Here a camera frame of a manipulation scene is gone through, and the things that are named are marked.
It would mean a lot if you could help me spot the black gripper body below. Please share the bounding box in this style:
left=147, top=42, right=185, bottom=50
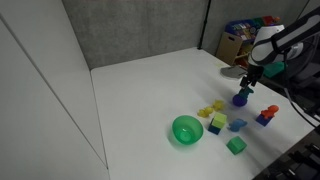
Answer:
left=245, top=64, right=265, bottom=87

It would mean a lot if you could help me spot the teal green toy figure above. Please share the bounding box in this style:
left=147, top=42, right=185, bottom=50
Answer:
left=237, top=86, right=255, bottom=100

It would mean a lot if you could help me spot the blue spiky ball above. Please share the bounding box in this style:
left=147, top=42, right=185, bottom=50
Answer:
left=231, top=93, right=249, bottom=108

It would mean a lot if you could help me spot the orange toy figure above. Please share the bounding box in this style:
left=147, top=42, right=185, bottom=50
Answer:
left=260, top=104, right=280, bottom=120

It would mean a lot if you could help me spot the light blue toy figure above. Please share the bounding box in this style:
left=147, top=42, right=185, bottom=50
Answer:
left=227, top=118, right=249, bottom=133

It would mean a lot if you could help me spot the colourful toy box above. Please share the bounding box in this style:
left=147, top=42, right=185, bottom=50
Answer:
left=224, top=15, right=282, bottom=43

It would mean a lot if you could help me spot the small yellow toy figure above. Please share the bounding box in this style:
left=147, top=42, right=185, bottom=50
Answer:
left=196, top=105, right=215, bottom=119

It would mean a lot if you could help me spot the green translucent bowl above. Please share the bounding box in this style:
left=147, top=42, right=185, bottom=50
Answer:
left=171, top=114, right=205, bottom=146

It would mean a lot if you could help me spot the blue block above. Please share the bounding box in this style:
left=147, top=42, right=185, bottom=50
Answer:
left=255, top=113, right=273, bottom=128

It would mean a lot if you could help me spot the cardboard box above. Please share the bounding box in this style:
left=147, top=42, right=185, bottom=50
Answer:
left=215, top=31, right=245, bottom=67

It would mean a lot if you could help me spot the lime green cube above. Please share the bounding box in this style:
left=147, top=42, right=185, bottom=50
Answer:
left=211, top=112, right=228, bottom=130

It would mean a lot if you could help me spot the black tripod pole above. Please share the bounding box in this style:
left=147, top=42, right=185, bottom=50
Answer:
left=197, top=0, right=213, bottom=51

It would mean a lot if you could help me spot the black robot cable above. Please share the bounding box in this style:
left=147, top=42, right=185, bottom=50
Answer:
left=282, top=64, right=320, bottom=129

